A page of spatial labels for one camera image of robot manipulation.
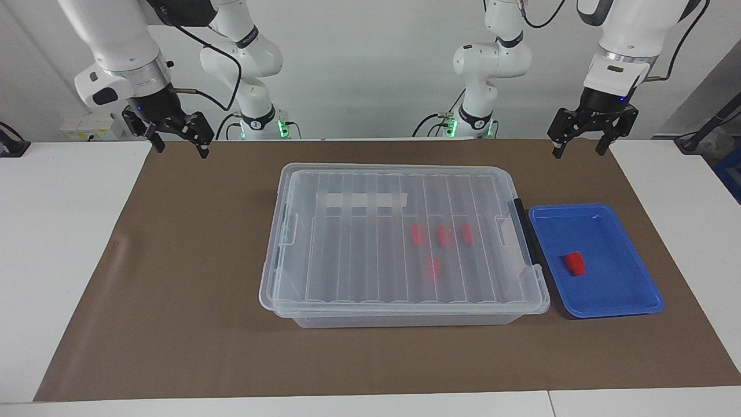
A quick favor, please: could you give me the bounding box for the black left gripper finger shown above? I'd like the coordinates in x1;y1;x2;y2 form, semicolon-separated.
596;106;639;156
548;107;582;159

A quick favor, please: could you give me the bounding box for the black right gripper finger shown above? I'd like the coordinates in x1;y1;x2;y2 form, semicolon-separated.
123;107;167;154
184;112;215;160

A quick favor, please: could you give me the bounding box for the clear ribbed plastic lid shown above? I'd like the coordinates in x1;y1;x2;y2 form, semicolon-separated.
258;163;551;317

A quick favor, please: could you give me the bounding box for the blue plastic tray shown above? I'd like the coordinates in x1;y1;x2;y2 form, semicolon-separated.
528;203;665;320

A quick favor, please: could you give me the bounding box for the clear plastic storage box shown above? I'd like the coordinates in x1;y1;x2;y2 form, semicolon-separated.
260;164;548;330

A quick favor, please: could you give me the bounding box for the black stand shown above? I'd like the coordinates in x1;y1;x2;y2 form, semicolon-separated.
674;92;741;155

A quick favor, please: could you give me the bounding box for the blue crate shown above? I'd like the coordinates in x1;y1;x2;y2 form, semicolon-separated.
710;147;741;204

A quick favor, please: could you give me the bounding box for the brown paper table mat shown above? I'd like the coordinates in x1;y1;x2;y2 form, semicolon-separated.
33;138;741;403

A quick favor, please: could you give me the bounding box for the black arm base cable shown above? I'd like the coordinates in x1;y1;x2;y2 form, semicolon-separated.
412;112;464;139
217;112;240;140

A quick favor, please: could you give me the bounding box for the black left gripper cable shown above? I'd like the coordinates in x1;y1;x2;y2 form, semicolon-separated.
643;0;710;82

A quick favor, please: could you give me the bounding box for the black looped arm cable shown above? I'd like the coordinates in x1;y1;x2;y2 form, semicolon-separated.
519;0;567;29

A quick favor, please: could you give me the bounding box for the black box latch handle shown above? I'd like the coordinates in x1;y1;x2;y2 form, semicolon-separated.
508;198;543;268

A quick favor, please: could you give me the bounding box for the black clamp with cable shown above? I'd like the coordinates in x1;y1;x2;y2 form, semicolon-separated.
0;121;31;159

